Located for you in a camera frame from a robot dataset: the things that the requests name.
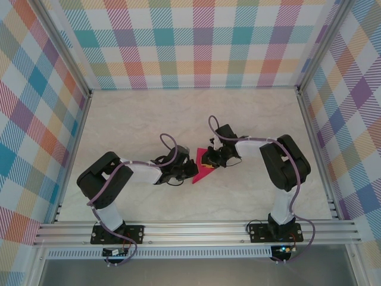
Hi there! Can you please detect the aluminium frame post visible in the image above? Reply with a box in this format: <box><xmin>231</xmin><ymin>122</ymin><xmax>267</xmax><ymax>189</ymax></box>
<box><xmin>297</xmin><ymin>0</ymin><xmax>352</xmax><ymax>95</ymax></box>
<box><xmin>35</xmin><ymin>0</ymin><xmax>93</xmax><ymax>98</ymax></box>

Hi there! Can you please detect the pink square paper sheet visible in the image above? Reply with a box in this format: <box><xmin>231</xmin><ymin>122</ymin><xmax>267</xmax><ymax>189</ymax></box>
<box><xmin>192</xmin><ymin>147</ymin><xmax>218</xmax><ymax>185</ymax></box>

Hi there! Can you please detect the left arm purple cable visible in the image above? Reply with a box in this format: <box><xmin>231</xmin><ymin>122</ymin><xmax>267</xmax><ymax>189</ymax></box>
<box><xmin>86</xmin><ymin>133</ymin><xmax>187</xmax><ymax>266</ymax></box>

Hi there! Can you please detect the grey metal panel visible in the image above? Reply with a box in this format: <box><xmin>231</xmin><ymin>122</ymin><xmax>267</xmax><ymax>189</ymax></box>
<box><xmin>38</xmin><ymin>258</ymin><xmax>358</xmax><ymax>286</ymax></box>

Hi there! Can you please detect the aluminium side rail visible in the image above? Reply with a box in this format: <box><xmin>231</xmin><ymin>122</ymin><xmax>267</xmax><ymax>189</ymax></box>
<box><xmin>296</xmin><ymin>91</ymin><xmax>342</xmax><ymax>221</ymax></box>
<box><xmin>52</xmin><ymin>94</ymin><xmax>93</xmax><ymax>224</ymax></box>

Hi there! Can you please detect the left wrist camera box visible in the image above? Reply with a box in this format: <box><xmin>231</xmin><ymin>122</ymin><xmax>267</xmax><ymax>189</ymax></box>
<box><xmin>171</xmin><ymin>145</ymin><xmax>191</xmax><ymax>163</ymax></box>

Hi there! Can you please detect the thin aluminium rail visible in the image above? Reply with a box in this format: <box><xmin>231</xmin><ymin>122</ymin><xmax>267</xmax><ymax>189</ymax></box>
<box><xmin>90</xmin><ymin>86</ymin><xmax>300</xmax><ymax>91</ymax></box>

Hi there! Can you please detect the aluminium mounting rail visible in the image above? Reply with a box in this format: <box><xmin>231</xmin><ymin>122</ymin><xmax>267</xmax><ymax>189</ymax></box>
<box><xmin>32</xmin><ymin>220</ymin><xmax>363</xmax><ymax>247</ymax></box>

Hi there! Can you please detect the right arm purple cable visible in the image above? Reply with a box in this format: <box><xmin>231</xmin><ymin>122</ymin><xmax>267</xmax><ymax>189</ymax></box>
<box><xmin>208</xmin><ymin>115</ymin><xmax>316</xmax><ymax>265</ymax></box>

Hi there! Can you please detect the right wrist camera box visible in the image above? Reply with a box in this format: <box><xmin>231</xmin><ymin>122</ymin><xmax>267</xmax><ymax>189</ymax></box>
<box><xmin>214</xmin><ymin>124</ymin><xmax>239</xmax><ymax>141</ymax></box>

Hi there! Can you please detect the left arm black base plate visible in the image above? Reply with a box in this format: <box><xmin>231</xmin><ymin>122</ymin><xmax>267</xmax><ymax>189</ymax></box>
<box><xmin>90</xmin><ymin>225</ymin><xmax>145</xmax><ymax>245</ymax></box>

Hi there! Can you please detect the perforated metal cable tray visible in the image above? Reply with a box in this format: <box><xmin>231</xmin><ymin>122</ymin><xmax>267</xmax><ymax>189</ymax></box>
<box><xmin>46</xmin><ymin>246</ymin><xmax>294</xmax><ymax>259</ymax></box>

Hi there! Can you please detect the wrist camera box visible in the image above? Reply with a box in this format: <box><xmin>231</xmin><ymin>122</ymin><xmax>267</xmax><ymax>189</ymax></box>
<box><xmin>214</xmin><ymin>124</ymin><xmax>239</xmax><ymax>141</ymax></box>
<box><xmin>171</xmin><ymin>145</ymin><xmax>191</xmax><ymax>163</ymax></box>

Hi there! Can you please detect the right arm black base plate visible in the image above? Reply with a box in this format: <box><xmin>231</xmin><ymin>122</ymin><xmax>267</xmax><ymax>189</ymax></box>
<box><xmin>249</xmin><ymin>223</ymin><xmax>304</xmax><ymax>244</ymax></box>

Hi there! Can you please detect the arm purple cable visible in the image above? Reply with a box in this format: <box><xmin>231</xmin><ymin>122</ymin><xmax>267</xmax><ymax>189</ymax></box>
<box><xmin>86</xmin><ymin>133</ymin><xmax>187</xmax><ymax>266</ymax></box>
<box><xmin>208</xmin><ymin>115</ymin><xmax>316</xmax><ymax>265</ymax></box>

